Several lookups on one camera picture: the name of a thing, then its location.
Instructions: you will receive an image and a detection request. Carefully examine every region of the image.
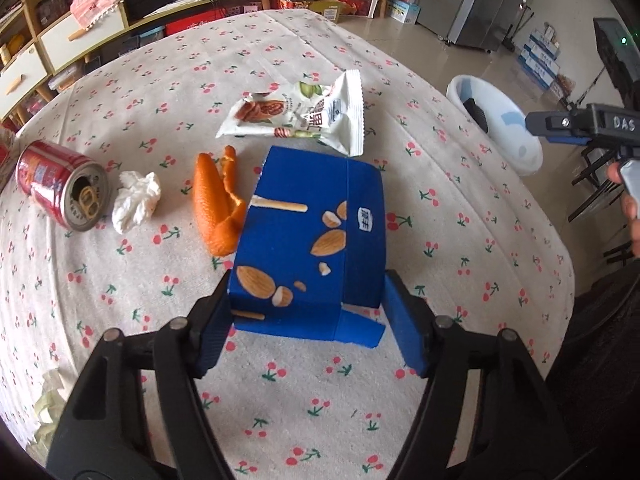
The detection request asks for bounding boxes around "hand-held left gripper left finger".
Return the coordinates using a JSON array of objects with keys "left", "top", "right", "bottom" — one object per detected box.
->
[{"left": 47, "top": 274, "right": 236, "bottom": 480}]

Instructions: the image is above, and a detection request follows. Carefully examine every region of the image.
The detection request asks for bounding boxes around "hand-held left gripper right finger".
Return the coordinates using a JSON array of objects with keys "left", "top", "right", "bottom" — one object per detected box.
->
[{"left": 382, "top": 270, "right": 596, "bottom": 480}]

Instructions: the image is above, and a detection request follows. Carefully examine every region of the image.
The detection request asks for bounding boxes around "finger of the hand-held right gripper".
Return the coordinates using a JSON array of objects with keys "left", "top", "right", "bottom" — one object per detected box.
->
[
  {"left": 545, "top": 130, "right": 601, "bottom": 146},
  {"left": 525, "top": 109, "right": 593, "bottom": 133}
]

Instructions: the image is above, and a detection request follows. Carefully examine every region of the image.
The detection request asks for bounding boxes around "white plastic bin blue print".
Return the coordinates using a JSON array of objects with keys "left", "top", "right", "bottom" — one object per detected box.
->
[{"left": 446, "top": 75, "right": 544, "bottom": 177}]

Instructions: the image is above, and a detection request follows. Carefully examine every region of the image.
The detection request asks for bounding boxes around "blue almond snack box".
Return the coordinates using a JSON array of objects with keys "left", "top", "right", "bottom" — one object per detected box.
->
[{"left": 226, "top": 146, "right": 388, "bottom": 350}]

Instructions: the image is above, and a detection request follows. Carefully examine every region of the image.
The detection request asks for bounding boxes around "orange peel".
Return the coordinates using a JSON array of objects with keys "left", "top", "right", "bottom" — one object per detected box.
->
[{"left": 192, "top": 145, "right": 248, "bottom": 256}]

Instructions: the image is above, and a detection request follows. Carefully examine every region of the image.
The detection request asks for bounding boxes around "white tissue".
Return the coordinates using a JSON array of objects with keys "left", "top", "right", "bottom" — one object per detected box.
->
[{"left": 111, "top": 171, "right": 162, "bottom": 234}]

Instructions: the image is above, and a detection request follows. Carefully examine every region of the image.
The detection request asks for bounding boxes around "cream tissue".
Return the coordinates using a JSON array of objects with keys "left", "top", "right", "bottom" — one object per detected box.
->
[{"left": 32, "top": 367, "right": 68, "bottom": 443}]

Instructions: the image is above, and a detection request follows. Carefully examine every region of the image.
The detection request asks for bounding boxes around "red drink can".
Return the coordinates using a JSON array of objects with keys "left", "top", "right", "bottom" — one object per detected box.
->
[{"left": 16, "top": 140, "right": 111, "bottom": 232}]

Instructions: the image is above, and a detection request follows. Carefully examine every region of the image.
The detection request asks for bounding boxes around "white nut snack wrapper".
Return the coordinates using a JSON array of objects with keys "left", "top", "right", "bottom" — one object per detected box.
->
[{"left": 216, "top": 69, "right": 364, "bottom": 157}]

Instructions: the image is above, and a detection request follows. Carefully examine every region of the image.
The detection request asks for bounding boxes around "person's right hand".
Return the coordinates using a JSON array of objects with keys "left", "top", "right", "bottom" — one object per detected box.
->
[{"left": 606, "top": 160, "right": 640, "bottom": 258}]

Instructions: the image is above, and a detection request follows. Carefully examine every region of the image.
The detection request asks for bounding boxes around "stack of blue white cartons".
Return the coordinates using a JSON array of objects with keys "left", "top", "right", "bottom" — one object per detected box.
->
[{"left": 517, "top": 25, "right": 571, "bottom": 101}]

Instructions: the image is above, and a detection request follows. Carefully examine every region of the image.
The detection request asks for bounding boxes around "mop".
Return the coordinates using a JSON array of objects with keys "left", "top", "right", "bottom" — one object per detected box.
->
[{"left": 502, "top": 5, "right": 531, "bottom": 52}]

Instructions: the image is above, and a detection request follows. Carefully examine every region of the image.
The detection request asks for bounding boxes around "cherry print tablecloth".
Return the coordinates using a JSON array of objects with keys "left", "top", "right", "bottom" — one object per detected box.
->
[{"left": 0, "top": 7, "right": 576, "bottom": 480}]

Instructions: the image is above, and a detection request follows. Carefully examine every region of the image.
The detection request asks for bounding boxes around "grey refrigerator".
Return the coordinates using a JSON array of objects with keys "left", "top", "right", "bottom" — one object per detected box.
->
[{"left": 417, "top": 0, "right": 533, "bottom": 51}]

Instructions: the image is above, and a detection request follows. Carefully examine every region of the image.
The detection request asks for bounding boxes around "blue and white box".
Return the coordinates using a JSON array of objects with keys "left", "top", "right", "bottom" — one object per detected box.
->
[{"left": 389, "top": 0, "right": 421, "bottom": 24}]

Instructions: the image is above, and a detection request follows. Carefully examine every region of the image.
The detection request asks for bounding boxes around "person's dark clothing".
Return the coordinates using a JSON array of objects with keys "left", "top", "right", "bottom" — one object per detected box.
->
[{"left": 545, "top": 260, "right": 640, "bottom": 480}]

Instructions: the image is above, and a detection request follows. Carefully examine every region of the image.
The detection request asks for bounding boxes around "red box in clear bin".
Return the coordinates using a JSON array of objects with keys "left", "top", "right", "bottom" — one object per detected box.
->
[{"left": 332, "top": 0, "right": 381, "bottom": 18}]

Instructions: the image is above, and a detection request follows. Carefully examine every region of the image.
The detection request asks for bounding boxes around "plastic jar red label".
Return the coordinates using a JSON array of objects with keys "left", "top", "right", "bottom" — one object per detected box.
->
[{"left": 0, "top": 127, "right": 18, "bottom": 186}]

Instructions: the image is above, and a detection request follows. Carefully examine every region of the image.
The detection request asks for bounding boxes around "red gift carton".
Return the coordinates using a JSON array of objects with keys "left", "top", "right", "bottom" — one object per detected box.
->
[{"left": 165, "top": 10, "right": 216, "bottom": 36}]

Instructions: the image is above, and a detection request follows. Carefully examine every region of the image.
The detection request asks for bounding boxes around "white cabinet drawer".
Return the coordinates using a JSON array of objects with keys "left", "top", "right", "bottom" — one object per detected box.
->
[
  {"left": 37, "top": 5, "right": 126, "bottom": 75},
  {"left": 0, "top": 42, "right": 51, "bottom": 121}
]

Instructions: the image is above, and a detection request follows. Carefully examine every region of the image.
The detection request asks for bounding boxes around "wooden cabinet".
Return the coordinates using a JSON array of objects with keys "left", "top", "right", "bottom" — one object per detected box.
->
[{"left": 0, "top": 0, "right": 413, "bottom": 126}]

